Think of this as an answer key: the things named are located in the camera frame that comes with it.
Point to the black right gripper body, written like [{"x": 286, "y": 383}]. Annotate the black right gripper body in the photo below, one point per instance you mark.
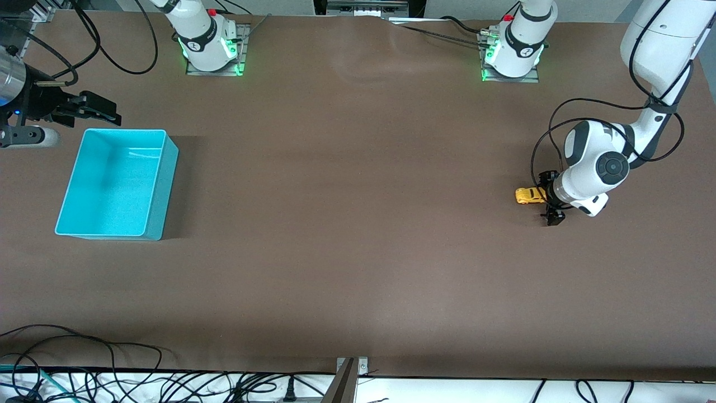
[{"x": 43, "y": 102}]

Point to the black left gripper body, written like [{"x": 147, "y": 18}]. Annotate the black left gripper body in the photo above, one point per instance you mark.
[{"x": 549, "y": 193}]

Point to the yellow beetle toy car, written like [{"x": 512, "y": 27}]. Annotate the yellow beetle toy car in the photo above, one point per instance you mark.
[{"x": 528, "y": 195}]

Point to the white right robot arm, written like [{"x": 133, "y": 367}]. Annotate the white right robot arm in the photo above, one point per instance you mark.
[{"x": 201, "y": 39}]

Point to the turquoise plastic bin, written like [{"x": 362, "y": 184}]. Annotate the turquoise plastic bin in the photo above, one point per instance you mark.
[{"x": 109, "y": 190}]

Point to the aluminium beam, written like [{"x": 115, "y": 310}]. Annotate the aluminium beam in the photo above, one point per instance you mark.
[{"x": 340, "y": 386}]

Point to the black power plug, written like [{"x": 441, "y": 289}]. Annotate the black power plug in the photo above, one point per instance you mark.
[{"x": 289, "y": 392}]

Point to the aluminium frame post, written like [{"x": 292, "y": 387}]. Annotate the aluminium frame post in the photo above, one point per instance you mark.
[{"x": 33, "y": 8}]

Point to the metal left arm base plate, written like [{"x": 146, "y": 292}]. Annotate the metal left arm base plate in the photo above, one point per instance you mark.
[{"x": 486, "y": 75}]

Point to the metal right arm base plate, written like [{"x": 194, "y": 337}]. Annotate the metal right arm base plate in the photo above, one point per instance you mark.
[{"x": 243, "y": 50}]

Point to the metal bracket plate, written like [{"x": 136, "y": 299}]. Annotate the metal bracket plate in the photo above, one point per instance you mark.
[{"x": 362, "y": 366}]

